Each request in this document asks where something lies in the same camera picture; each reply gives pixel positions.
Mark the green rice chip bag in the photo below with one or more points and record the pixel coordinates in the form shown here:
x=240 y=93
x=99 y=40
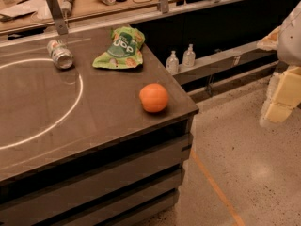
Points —
x=124 y=52

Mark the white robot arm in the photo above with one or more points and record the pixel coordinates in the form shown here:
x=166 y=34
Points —
x=289 y=39

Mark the right clear sanitizer bottle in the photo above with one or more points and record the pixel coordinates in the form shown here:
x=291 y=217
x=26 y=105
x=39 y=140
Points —
x=189 y=57

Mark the clear sanitizer bottle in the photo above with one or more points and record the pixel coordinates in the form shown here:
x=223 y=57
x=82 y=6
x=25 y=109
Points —
x=172 y=63
x=189 y=57

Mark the left clear sanitizer bottle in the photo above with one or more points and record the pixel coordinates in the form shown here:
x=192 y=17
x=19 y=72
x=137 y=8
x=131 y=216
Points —
x=172 y=63

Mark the orange fruit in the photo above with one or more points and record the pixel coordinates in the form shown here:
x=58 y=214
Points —
x=153 y=97

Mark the silver soda can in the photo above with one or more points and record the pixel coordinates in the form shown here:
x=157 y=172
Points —
x=60 y=54

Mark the white papers on desk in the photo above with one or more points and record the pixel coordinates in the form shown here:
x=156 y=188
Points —
x=38 y=8

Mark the left metal bracket post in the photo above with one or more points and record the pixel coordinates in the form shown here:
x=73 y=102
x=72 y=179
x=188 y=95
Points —
x=57 y=16

